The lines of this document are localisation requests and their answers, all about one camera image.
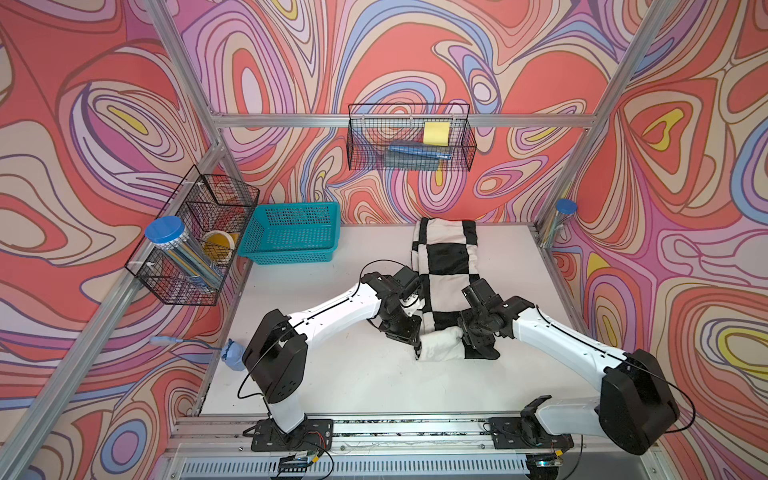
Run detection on black white checkered pillowcase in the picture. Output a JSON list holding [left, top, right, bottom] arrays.
[[411, 218, 500, 362]]

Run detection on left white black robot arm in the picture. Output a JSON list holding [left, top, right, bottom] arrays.
[[242, 267, 424, 433]]

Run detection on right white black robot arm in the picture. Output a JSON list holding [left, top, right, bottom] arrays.
[[458, 296, 680, 455]]

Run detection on yellow tape roll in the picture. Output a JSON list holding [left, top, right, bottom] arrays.
[[201, 230, 235, 264]]

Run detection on small blue capped tube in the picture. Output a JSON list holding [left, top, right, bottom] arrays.
[[541, 198, 578, 249]]

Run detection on teal plastic basket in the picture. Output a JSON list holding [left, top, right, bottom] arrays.
[[238, 202, 341, 265]]

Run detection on green circuit board right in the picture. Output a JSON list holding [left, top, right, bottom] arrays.
[[526, 454, 563, 469]]

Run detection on green circuit board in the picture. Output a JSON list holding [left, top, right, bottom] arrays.
[[526, 454, 563, 469], [277, 455, 319, 475]]

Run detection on green circuit board left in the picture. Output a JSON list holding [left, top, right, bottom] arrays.
[[277, 455, 319, 475]]

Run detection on yellow sticky note pad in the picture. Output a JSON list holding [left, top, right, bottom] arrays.
[[422, 121, 451, 147]]

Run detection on clear jar with blue lid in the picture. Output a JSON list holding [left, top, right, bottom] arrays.
[[144, 215, 223, 292]]

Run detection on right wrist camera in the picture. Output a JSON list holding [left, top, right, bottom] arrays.
[[462, 278, 504, 312]]

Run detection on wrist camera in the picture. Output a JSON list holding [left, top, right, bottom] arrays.
[[462, 278, 504, 312], [394, 266, 422, 301]]

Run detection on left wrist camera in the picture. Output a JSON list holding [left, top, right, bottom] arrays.
[[394, 266, 422, 301]]

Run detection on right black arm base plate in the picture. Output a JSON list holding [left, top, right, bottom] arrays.
[[484, 417, 574, 451]]

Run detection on aluminium front rail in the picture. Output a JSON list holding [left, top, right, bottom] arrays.
[[151, 414, 676, 479]]

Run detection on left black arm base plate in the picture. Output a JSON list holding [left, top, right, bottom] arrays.
[[243, 419, 334, 453]]

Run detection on blue pen in wire basket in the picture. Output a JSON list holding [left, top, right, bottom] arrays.
[[388, 144, 453, 161]]

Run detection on black wire basket on back wall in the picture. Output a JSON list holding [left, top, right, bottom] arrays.
[[346, 101, 477, 172]]

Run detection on black wire basket on left rail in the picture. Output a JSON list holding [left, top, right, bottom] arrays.
[[125, 166, 260, 306]]

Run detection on blue cable connector on wall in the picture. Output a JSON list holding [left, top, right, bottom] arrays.
[[149, 336, 183, 345]]

